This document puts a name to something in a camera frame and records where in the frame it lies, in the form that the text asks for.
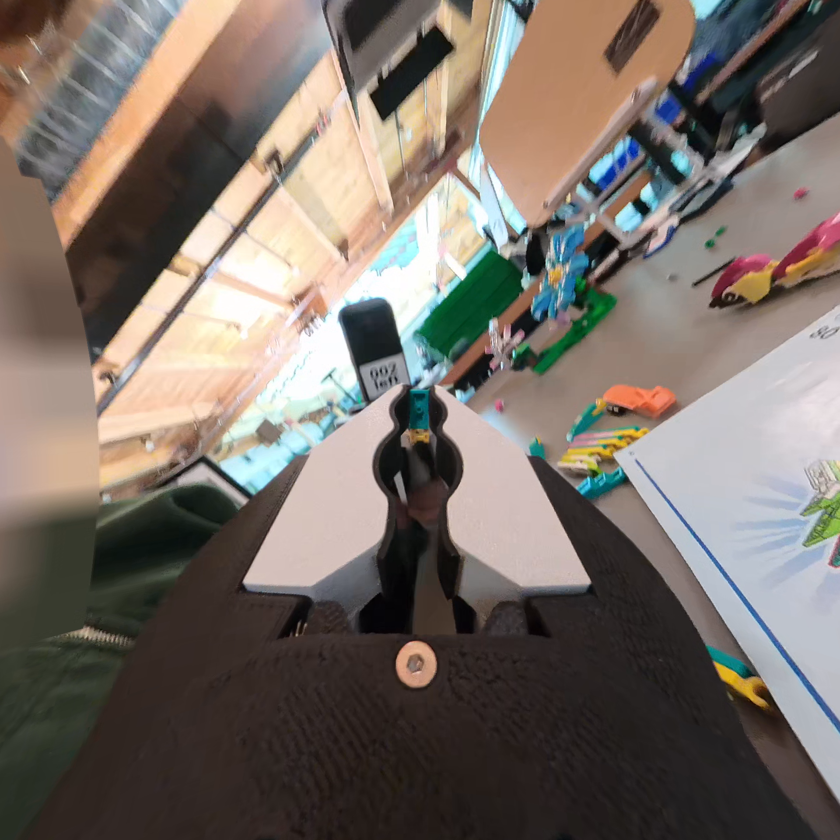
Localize overhead panel light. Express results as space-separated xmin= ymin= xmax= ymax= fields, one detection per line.
xmin=320 ymin=0 xmax=475 ymax=122

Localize black framed monitor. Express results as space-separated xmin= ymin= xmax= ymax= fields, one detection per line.
xmin=172 ymin=455 xmax=256 ymax=501

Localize green plastic crate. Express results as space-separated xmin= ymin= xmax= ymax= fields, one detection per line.
xmin=419 ymin=251 xmax=527 ymax=361

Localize blue lego flower model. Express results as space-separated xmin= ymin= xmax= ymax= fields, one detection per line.
xmin=487 ymin=222 xmax=619 ymax=376

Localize metal air duct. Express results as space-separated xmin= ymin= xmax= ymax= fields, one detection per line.
xmin=12 ymin=0 xmax=188 ymax=201

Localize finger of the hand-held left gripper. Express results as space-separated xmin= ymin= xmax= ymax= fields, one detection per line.
xmin=392 ymin=446 xmax=434 ymax=509

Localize orange lego brick separator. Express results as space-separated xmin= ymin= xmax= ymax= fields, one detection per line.
xmin=602 ymin=385 xmax=677 ymax=420

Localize white instruction booklet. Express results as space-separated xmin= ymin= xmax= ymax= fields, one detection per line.
xmin=614 ymin=304 xmax=840 ymax=803

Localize teal and yellow lego parts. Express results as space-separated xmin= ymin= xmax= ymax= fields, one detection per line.
xmin=705 ymin=645 xmax=773 ymax=714

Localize teal lego piece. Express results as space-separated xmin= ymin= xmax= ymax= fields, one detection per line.
xmin=407 ymin=386 xmax=433 ymax=442

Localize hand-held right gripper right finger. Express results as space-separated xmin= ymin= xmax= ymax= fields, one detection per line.
xmin=433 ymin=385 xmax=593 ymax=626

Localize pink lego bird model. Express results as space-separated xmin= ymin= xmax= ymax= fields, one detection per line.
xmin=708 ymin=212 xmax=840 ymax=311

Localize person's left hand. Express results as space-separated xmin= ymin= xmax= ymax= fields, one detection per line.
xmin=394 ymin=478 xmax=448 ymax=529

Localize green jacket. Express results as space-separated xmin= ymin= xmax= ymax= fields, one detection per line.
xmin=0 ymin=484 xmax=245 ymax=840

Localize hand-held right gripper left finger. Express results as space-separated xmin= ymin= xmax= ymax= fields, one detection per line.
xmin=243 ymin=385 xmax=412 ymax=623

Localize multicolour lego wing assembly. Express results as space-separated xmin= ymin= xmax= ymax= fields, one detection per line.
xmin=556 ymin=398 xmax=651 ymax=478

